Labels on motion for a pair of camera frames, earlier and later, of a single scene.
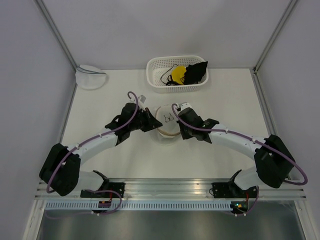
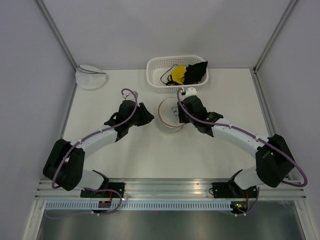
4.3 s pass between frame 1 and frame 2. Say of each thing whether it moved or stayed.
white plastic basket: stayed
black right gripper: moved
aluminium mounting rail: stayed
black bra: stayed
